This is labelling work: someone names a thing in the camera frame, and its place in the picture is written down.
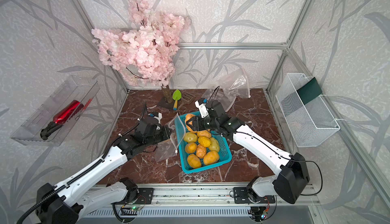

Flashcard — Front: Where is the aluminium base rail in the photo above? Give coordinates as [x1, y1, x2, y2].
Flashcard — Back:
[86, 182, 320, 219]

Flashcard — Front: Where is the teal plastic basket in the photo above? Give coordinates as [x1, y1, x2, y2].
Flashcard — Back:
[174, 112, 232, 174]

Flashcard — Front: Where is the clear zipper bag rear flat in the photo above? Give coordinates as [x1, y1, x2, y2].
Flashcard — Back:
[201, 88, 237, 112]

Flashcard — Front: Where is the large brown potato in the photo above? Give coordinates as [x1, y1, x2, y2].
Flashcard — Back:
[203, 151, 219, 166]

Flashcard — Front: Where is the clear zipper bag with dots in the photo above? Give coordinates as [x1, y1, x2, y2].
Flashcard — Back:
[154, 113, 185, 162]

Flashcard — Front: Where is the green-yellow potato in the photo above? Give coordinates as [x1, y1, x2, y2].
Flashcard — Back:
[208, 137, 220, 153]
[183, 132, 198, 143]

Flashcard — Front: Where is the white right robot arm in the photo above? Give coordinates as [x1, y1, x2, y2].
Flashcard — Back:
[185, 98, 310, 204]

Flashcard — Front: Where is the yellow wrinkled potato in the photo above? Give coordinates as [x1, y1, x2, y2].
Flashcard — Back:
[198, 136, 211, 148]

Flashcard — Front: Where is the green-yellow potato middle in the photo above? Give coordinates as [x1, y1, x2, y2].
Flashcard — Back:
[183, 132, 198, 143]

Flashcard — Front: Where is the orange potato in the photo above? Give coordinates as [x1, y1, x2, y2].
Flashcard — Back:
[185, 142, 198, 154]
[196, 144, 207, 159]

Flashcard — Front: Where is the clear zipper bag rear upright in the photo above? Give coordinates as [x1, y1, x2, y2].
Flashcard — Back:
[217, 68, 251, 100]

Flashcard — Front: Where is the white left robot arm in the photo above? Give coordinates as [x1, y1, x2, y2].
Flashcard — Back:
[17, 116, 172, 224]

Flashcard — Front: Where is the white wire wall basket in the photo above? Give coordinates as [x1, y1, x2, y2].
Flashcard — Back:
[276, 73, 340, 147]

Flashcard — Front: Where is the green-yellow potato right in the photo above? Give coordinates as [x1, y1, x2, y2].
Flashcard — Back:
[208, 137, 220, 153]

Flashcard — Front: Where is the dark green card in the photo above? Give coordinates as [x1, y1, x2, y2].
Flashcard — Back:
[297, 77, 323, 105]

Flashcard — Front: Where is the green toy shovel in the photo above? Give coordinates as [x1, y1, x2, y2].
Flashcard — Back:
[172, 90, 182, 111]

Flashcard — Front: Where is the pink cherry blossom tree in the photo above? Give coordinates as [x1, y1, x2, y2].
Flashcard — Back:
[91, 0, 191, 88]

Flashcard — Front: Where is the orange potato centre left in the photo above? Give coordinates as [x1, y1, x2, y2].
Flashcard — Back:
[185, 142, 198, 154]

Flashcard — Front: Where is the clear acrylic wall shelf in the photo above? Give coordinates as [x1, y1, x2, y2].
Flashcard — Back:
[11, 76, 100, 147]

